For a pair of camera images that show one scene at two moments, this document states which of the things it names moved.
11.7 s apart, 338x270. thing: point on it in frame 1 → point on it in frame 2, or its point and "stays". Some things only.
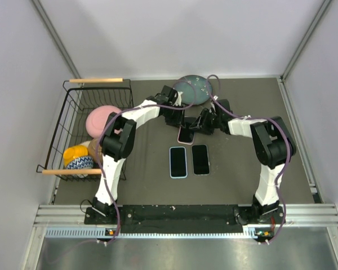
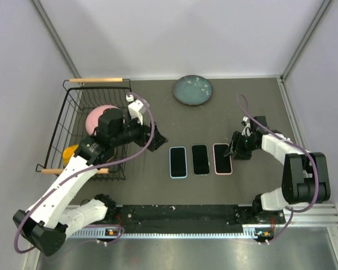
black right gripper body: (210, 121) → (243, 145)
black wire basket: (80, 95) stays
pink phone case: (186, 135) → (222, 164)
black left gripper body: (173, 116) → (143, 137)
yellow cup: (72, 152) stays
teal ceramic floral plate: (196, 89) stays
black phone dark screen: (178, 162) stays
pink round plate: (97, 118) stays
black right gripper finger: (197, 123) → (230, 150)
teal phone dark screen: (201, 164) stays
